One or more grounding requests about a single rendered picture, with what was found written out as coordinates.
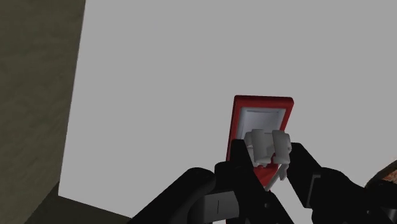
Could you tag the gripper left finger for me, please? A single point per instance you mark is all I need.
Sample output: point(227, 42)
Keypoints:
point(235, 180)

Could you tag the brown round object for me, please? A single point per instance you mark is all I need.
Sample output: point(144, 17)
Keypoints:
point(386, 176)

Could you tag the red flat rectangular device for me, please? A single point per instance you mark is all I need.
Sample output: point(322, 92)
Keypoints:
point(262, 119)

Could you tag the white blocky object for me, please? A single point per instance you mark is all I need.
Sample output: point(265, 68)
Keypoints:
point(266, 147)

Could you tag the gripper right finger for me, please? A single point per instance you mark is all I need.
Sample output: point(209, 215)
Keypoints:
point(325, 192)

